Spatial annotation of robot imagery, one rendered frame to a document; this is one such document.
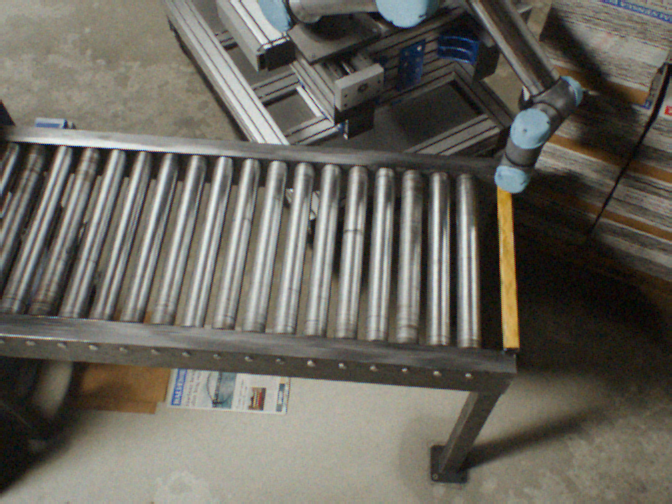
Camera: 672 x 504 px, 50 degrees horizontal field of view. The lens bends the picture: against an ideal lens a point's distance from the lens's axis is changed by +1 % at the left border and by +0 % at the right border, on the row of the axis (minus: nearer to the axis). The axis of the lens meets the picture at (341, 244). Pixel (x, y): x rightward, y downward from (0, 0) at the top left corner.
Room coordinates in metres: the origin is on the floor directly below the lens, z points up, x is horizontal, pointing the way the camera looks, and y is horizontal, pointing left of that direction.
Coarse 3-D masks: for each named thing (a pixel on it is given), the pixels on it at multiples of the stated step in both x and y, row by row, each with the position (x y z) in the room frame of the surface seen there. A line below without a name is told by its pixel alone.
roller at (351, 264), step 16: (352, 176) 1.03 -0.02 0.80; (368, 176) 1.04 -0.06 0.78; (352, 192) 0.98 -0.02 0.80; (352, 208) 0.94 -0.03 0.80; (352, 224) 0.89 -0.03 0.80; (352, 240) 0.85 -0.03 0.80; (352, 256) 0.81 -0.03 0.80; (352, 272) 0.77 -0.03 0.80; (352, 288) 0.73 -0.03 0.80; (352, 304) 0.69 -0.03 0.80; (336, 320) 0.66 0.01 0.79; (352, 320) 0.65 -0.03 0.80; (336, 336) 0.62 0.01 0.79; (352, 336) 0.62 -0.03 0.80
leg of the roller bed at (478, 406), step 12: (468, 396) 0.58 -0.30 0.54; (480, 396) 0.54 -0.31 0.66; (492, 396) 0.54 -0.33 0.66; (468, 408) 0.55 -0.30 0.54; (480, 408) 0.54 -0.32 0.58; (492, 408) 0.54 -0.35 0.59; (468, 420) 0.54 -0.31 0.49; (480, 420) 0.54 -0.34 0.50; (456, 432) 0.56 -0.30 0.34; (468, 432) 0.54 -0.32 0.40; (456, 444) 0.54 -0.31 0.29; (468, 444) 0.54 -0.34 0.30; (444, 456) 0.56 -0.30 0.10; (456, 456) 0.54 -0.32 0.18; (444, 468) 0.54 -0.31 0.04; (456, 468) 0.54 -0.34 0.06
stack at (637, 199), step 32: (608, 96) 1.26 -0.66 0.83; (576, 128) 1.28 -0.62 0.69; (608, 128) 1.24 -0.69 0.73; (640, 128) 1.21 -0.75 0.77; (544, 160) 1.29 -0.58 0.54; (576, 160) 1.26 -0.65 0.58; (640, 160) 1.20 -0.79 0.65; (576, 192) 1.24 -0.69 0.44; (608, 192) 1.21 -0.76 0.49; (640, 192) 1.18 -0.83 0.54; (544, 224) 1.27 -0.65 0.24; (576, 224) 1.23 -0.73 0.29; (608, 224) 1.19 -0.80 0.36; (576, 256) 1.22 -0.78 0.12; (608, 256) 1.17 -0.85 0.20; (640, 256) 1.14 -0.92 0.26; (608, 288) 1.15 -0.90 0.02; (640, 288) 1.11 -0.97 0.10
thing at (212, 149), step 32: (0, 128) 1.16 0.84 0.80; (32, 128) 1.16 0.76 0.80; (160, 160) 1.09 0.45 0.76; (288, 160) 1.07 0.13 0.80; (320, 160) 1.07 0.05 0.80; (352, 160) 1.07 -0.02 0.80; (384, 160) 1.08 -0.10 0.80; (416, 160) 1.08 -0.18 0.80; (448, 160) 1.08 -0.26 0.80; (480, 160) 1.08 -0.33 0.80; (480, 192) 1.04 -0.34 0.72
